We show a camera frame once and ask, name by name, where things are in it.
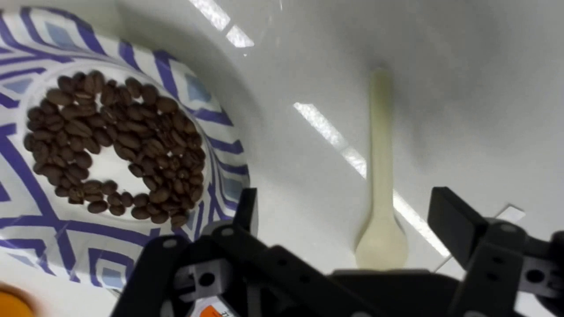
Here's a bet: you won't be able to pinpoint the blue patterned paper bowl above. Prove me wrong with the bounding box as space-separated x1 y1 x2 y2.
0 5 252 296

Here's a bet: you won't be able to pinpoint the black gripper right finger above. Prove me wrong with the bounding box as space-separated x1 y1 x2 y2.
429 186 564 317

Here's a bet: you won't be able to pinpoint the white paper strip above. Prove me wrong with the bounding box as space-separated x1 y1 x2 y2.
436 204 526 278

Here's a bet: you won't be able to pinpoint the small orange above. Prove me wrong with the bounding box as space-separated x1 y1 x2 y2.
0 285 36 317

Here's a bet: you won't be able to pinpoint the cream plastic spoon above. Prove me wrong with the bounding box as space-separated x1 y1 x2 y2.
355 68 407 269

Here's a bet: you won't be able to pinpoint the small white creamer cup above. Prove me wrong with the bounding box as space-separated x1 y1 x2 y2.
191 297 229 317

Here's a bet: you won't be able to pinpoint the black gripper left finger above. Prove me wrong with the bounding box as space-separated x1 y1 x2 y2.
200 188 307 317

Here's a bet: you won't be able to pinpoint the coffee beans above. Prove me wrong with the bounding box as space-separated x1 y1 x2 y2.
23 70 207 229

